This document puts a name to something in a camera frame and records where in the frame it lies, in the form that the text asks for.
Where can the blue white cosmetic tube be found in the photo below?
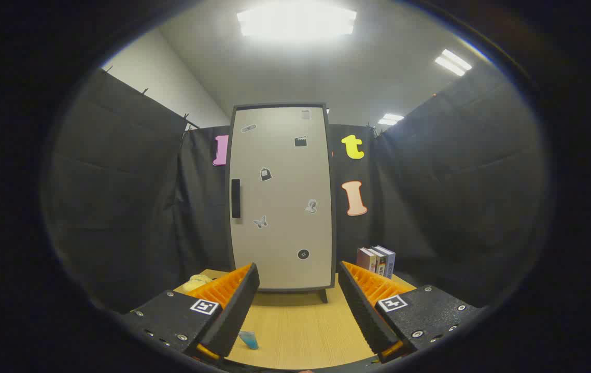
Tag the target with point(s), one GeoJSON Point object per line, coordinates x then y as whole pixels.
{"type": "Point", "coordinates": [250, 341]}

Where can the large ceiling light panel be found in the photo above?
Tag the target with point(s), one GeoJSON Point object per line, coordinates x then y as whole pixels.
{"type": "Point", "coordinates": [295, 20]}

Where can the yellow plush toy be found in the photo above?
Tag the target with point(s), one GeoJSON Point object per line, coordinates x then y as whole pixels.
{"type": "Point", "coordinates": [196, 283]}

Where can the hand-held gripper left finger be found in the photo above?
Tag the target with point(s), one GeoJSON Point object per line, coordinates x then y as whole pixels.
{"type": "Point", "coordinates": [236, 311]}

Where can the dark grey cabinet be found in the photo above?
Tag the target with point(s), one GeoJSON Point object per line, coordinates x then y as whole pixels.
{"type": "Point", "coordinates": [323, 296]}

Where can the white spine book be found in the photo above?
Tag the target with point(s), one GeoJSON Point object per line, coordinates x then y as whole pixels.
{"type": "Point", "coordinates": [380, 261]}

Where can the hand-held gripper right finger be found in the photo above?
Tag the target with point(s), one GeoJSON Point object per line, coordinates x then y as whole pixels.
{"type": "Point", "coordinates": [363, 311]}

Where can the blue grey book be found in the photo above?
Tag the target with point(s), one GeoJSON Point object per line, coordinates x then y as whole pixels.
{"type": "Point", "coordinates": [389, 261]}

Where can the black backdrop cloth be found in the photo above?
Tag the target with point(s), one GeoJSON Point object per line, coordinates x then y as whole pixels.
{"type": "Point", "coordinates": [119, 207]}

